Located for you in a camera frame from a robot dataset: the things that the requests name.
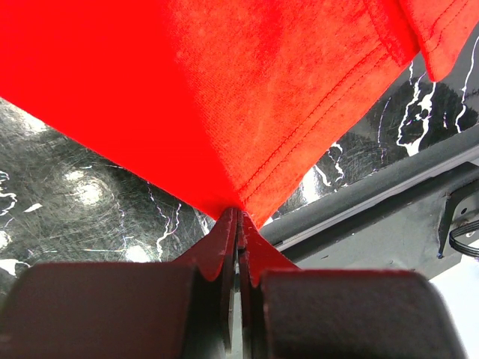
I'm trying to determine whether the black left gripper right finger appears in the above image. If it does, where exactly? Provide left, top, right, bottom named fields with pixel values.
left=237, top=212, right=466, bottom=358

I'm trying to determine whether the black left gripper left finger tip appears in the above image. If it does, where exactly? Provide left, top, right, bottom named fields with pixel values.
left=1, top=209, right=238, bottom=358

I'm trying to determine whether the red t-shirt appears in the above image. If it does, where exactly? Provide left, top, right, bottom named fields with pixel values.
left=1, top=1, right=478, bottom=226

